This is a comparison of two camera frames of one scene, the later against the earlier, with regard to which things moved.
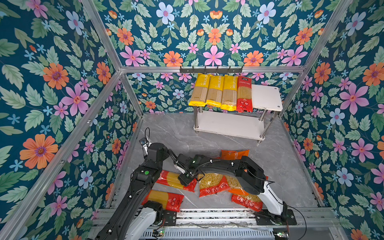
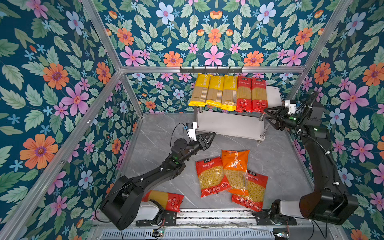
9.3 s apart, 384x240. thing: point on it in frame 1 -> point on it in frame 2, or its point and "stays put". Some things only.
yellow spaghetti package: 200,90 stays put
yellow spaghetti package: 229,102 stays put
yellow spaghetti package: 215,90 stays put
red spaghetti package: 172,179 -> 259,97
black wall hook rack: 211,70 stays put
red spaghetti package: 244,94 stays put
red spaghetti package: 170,201 stays put
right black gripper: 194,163 -> 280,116
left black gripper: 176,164 -> 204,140
